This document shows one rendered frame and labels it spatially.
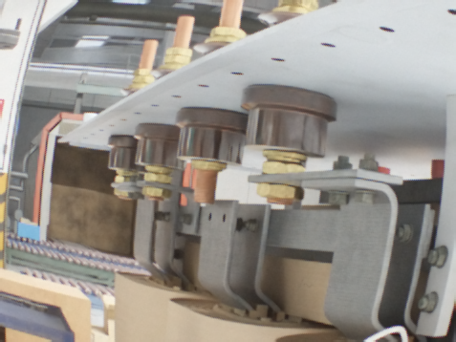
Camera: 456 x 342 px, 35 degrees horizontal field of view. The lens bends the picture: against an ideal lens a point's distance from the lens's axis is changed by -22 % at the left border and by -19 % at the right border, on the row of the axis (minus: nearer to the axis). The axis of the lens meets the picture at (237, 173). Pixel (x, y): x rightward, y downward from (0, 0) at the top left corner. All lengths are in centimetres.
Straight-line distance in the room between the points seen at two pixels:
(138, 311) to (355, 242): 78
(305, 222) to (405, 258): 30
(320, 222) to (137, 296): 59
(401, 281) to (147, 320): 80
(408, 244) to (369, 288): 6
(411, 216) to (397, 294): 8
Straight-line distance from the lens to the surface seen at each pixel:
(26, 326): 170
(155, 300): 151
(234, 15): 126
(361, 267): 81
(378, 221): 79
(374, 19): 58
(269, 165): 97
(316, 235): 105
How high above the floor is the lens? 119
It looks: 4 degrees up
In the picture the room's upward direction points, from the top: 7 degrees clockwise
